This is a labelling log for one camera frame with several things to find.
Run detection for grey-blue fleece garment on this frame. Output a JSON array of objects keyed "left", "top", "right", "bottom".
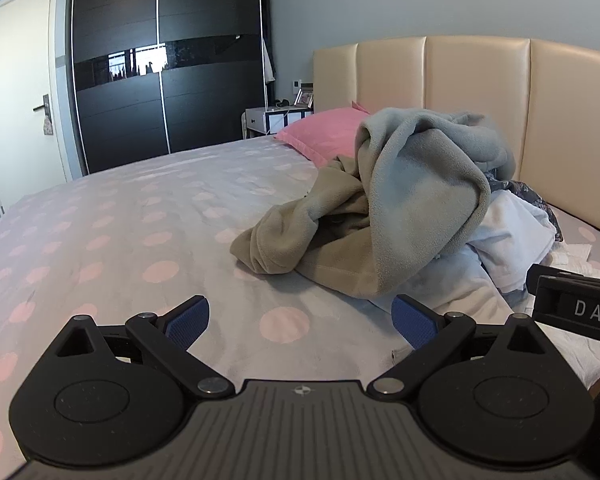
[{"left": 354, "top": 106, "right": 518, "bottom": 297}]

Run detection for white door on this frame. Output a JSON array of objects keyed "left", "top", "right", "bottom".
[{"left": 0, "top": 0, "right": 73, "bottom": 213}]

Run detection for pink pillow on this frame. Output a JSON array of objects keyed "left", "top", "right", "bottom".
[{"left": 274, "top": 101, "right": 373, "bottom": 167}]

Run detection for bed with polka dot sheet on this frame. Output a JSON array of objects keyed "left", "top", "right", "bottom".
[{"left": 0, "top": 137, "right": 600, "bottom": 480}]

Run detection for beige padded headboard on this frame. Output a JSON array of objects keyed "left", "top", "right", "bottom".
[{"left": 312, "top": 36, "right": 600, "bottom": 238}]

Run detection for white nightstand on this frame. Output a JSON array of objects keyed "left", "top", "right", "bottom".
[{"left": 240, "top": 105, "right": 315, "bottom": 140}]

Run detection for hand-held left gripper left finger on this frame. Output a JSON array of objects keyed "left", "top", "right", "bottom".
[{"left": 55, "top": 296, "right": 236, "bottom": 399}]

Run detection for white fleece garment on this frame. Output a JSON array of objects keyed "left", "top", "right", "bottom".
[{"left": 375, "top": 190, "right": 561, "bottom": 312}]

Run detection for black sliding wardrobe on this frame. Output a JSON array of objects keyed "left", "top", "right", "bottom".
[{"left": 69, "top": 0, "right": 272, "bottom": 175}]

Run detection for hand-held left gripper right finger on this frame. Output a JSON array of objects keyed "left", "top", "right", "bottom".
[{"left": 366, "top": 294, "right": 549, "bottom": 401}]

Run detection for white hanging garment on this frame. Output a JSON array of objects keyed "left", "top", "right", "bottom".
[{"left": 261, "top": 35, "right": 276, "bottom": 83}]

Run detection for dark floral garment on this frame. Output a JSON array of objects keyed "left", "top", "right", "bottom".
[{"left": 482, "top": 170, "right": 566, "bottom": 243}]

